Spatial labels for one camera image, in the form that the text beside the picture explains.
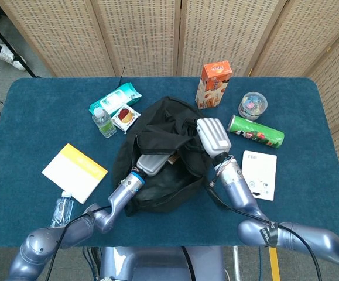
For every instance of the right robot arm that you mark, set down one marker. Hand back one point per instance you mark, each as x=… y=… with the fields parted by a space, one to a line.
x=289 y=237

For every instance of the clear round jar of clips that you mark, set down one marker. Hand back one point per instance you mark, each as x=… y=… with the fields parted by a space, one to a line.
x=252 y=105

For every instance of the small green label drink bottle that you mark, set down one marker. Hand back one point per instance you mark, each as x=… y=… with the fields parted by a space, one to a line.
x=104 y=124

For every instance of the orange biscuit box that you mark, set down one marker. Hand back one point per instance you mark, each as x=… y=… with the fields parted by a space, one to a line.
x=213 y=87

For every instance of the clear water bottle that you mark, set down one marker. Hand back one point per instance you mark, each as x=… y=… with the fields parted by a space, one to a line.
x=62 y=209

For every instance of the wicker folding screen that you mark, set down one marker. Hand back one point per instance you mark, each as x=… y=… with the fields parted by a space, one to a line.
x=145 y=35

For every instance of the brown item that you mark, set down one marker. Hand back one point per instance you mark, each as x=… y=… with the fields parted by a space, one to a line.
x=173 y=159

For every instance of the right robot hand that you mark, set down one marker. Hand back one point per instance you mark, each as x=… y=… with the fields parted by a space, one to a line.
x=213 y=137

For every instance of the white snack packet red picture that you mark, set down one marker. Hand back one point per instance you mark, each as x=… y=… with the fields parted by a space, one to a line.
x=126 y=116

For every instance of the white shoe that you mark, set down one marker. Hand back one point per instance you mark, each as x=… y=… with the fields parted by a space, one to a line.
x=11 y=57

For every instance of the blue table cloth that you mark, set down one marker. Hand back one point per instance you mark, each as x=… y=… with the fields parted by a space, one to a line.
x=34 y=117

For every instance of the thin black stick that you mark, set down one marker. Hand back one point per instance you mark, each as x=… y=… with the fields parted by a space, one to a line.
x=121 y=76

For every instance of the black tripod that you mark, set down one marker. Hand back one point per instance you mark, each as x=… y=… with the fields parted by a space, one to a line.
x=8 y=44

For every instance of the yellow and white notebook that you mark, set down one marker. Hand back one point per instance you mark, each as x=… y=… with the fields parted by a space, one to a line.
x=75 y=172

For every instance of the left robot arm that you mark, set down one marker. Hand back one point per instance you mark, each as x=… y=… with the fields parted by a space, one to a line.
x=78 y=228

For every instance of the green chips can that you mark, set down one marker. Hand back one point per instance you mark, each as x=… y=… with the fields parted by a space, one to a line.
x=257 y=133

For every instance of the grey robot torso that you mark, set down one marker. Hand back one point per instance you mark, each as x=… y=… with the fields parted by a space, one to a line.
x=157 y=263

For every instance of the black fabric bag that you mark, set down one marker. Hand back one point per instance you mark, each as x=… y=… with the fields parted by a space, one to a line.
x=160 y=187

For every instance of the teal wet wipes pack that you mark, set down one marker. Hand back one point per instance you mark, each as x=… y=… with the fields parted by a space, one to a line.
x=116 y=98

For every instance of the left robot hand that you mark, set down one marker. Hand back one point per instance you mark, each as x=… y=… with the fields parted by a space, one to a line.
x=151 y=164

